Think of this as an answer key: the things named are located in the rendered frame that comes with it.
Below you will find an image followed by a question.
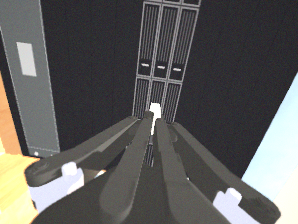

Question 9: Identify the black server rack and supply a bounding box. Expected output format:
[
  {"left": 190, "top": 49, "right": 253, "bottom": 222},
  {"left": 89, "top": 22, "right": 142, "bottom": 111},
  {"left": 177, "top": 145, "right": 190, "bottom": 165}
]
[{"left": 0, "top": 0, "right": 298, "bottom": 179}]

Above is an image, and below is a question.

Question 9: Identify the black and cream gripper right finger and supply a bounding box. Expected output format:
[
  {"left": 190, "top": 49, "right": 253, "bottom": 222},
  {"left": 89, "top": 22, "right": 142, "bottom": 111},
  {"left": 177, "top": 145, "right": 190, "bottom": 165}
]
[{"left": 152, "top": 104, "right": 282, "bottom": 224}]

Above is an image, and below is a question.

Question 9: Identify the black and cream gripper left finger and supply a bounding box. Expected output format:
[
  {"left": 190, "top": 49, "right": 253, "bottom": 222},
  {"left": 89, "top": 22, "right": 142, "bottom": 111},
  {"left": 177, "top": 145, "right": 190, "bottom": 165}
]
[{"left": 24, "top": 103, "right": 156, "bottom": 224}]

